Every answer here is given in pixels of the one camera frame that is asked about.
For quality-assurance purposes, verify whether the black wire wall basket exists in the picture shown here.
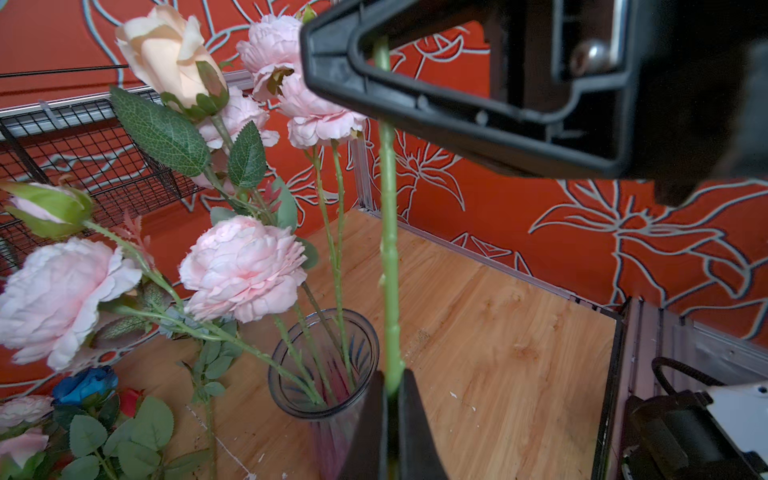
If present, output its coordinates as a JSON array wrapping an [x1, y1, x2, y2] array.
[[1, 93, 224, 279]]

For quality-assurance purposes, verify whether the purple glass fluted vase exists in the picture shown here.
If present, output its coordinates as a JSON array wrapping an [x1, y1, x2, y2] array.
[[268, 308, 380, 479]]

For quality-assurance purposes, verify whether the green flower stem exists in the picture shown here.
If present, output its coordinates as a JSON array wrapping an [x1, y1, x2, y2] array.
[[371, 37, 406, 480]]

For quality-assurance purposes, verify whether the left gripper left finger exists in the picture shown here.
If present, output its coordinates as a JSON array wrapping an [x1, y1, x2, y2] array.
[[338, 371, 386, 480]]

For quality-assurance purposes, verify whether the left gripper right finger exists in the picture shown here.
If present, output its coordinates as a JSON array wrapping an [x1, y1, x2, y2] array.
[[397, 369, 448, 480]]

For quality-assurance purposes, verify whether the cream rose flower stem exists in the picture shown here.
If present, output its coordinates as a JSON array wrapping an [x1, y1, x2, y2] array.
[[110, 5, 283, 225]]

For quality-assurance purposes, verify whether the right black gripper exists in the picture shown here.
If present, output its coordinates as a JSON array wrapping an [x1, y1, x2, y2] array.
[[300, 1, 767, 207]]

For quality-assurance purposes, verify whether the pink peony flower stem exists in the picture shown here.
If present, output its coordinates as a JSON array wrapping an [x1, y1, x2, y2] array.
[[1, 181, 308, 372]]

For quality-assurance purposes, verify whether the bunch of artificial flowers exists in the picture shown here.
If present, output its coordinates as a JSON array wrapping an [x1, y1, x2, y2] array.
[[1, 367, 217, 479]]

